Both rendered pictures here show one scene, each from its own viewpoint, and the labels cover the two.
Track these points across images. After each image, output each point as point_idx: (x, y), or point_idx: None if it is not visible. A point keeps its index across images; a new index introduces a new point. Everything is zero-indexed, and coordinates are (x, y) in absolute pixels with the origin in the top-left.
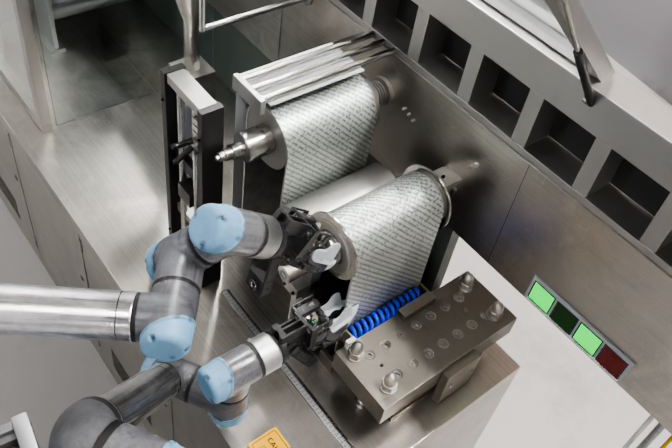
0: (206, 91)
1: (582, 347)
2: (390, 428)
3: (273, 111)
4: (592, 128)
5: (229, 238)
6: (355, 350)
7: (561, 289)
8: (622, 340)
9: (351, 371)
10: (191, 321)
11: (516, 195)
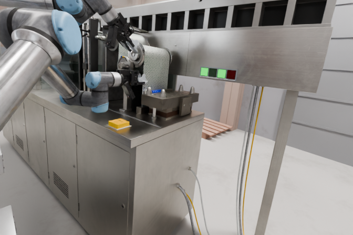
0: None
1: (221, 77)
2: (166, 120)
3: None
4: (203, 7)
5: None
6: (148, 88)
7: (209, 64)
8: (231, 64)
9: (148, 96)
10: None
11: (188, 44)
